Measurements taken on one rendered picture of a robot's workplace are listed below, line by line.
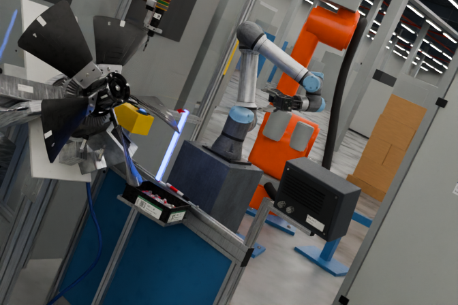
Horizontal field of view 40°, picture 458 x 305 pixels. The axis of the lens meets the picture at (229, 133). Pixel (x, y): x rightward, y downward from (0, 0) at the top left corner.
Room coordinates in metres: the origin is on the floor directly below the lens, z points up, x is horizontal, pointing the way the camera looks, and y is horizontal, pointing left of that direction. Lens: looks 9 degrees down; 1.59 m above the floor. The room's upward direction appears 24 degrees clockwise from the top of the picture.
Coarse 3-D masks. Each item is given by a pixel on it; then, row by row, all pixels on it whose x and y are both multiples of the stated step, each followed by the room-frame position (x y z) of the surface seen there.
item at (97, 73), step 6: (90, 66) 2.19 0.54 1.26; (96, 66) 2.20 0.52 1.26; (78, 72) 2.18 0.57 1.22; (84, 72) 2.19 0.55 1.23; (90, 72) 2.19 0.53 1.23; (96, 72) 2.20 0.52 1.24; (78, 78) 2.18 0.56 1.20; (84, 78) 2.19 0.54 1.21; (90, 78) 2.20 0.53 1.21; (96, 78) 2.21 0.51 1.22; (84, 84) 2.20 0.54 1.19
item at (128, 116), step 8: (128, 104) 2.81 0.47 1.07; (120, 112) 2.75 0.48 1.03; (128, 112) 2.73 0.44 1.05; (136, 112) 2.70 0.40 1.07; (120, 120) 2.74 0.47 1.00; (128, 120) 2.71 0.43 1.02; (136, 120) 2.69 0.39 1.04; (144, 120) 2.73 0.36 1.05; (152, 120) 2.76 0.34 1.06; (128, 128) 2.70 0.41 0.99; (136, 128) 2.70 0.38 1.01; (144, 128) 2.74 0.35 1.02
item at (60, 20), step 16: (48, 16) 2.11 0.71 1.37; (64, 16) 2.14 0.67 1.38; (48, 32) 2.10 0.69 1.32; (64, 32) 2.13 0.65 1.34; (80, 32) 2.16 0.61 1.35; (32, 48) 2.08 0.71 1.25; (48, 48) 2.11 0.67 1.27; (64, 48) 2.13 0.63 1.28; (80, 48) 2.16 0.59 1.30; (48, 64) 2.12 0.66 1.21; (64, 64) 2.14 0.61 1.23; (80, 64) 2.17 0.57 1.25
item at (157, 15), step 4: (156, 8) 2.30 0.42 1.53; (156, 12) 2.29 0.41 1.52; (160, 12) 2.29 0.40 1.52; (164, 12) 2.31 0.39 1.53; (156, 16) 2.29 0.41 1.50; (160, 16) 2.30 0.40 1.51; (152, 20) 2.30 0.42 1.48; (156, 20) 2.29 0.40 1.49; (160, 20) 2.30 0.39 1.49; (152, 24) 2.30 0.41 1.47; (156, 24) 2.30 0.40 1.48; (148, 32) 2.30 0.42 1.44; (152, 32) 2.30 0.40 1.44; (152, 36) 2.30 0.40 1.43
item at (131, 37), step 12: (96, 24) 2.41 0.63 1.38; (96, 36) 2.38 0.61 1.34; (108, 36) 2.39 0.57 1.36; (120, 36) 2.40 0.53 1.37; (132, 36) 2.43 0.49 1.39; (144, 36) 2.46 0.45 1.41; (96, 48) 2.35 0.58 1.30; (108, 48) 2.35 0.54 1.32; (120, 48) 2.36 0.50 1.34; (132, 48) 2.38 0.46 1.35; (96, 60) 2.31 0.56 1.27; (108, 60) 2.31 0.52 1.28; (120, 60) 2.32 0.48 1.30
